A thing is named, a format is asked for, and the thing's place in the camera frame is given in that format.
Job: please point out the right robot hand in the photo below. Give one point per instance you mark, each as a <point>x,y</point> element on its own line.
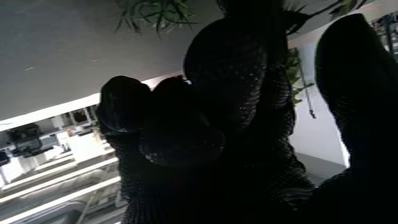
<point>236,160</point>

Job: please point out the green plant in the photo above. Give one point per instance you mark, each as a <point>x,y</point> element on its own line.
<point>155,15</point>

